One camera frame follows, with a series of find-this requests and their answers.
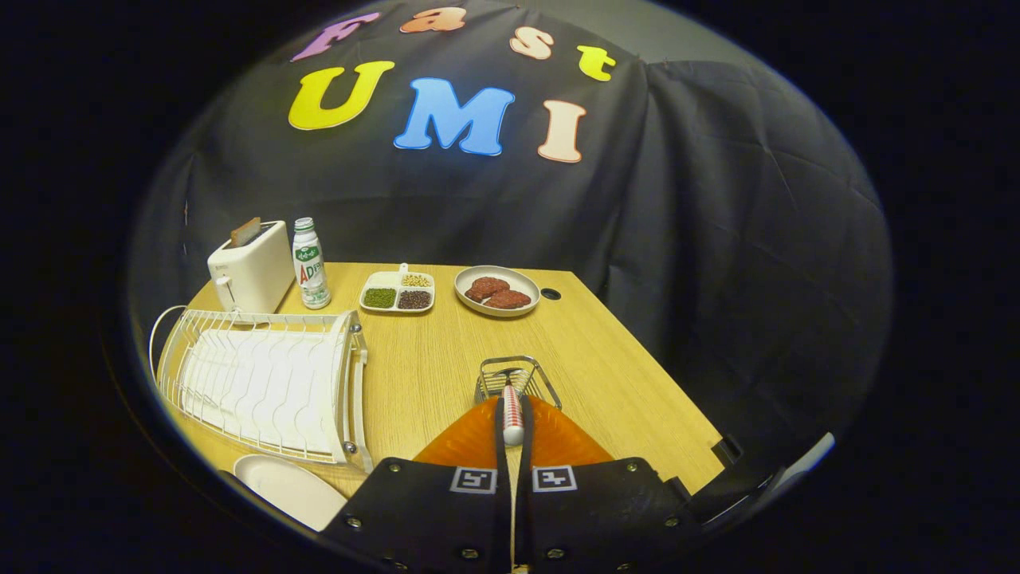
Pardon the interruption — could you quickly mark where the spoon with red checkered handle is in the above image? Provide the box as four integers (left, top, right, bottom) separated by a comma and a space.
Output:
502, 368, 525, 447

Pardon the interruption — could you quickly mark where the small beige plate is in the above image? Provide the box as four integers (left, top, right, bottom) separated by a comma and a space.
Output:
453, 265, 542, 319

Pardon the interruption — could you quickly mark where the metal wire basket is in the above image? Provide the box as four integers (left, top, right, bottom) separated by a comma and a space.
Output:
475, 356, 563, 411

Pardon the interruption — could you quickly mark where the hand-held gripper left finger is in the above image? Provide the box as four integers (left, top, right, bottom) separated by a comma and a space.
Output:
323, 396, 511, 574

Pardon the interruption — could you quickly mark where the white toaster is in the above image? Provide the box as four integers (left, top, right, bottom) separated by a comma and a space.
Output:
207, 221, 296, 314

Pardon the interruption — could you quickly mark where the white divided tray of beans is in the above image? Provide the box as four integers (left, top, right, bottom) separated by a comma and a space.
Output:
359, 263, 437, 314

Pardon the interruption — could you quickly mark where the white wire dish rack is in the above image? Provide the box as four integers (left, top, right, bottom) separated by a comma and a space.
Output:
149, 305, 374, 473

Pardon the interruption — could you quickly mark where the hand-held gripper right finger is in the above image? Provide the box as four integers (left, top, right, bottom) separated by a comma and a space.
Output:
514, 396, 706, 574

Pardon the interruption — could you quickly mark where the white plate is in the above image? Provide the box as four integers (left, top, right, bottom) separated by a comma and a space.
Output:
233, 454, 350, 533

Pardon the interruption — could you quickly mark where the black backdrop cloth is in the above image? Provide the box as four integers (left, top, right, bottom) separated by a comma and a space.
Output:
131, 0, 893, 479

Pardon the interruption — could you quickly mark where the white bottle with green label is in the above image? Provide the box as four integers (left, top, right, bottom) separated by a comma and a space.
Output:
292, 218, 332, 310

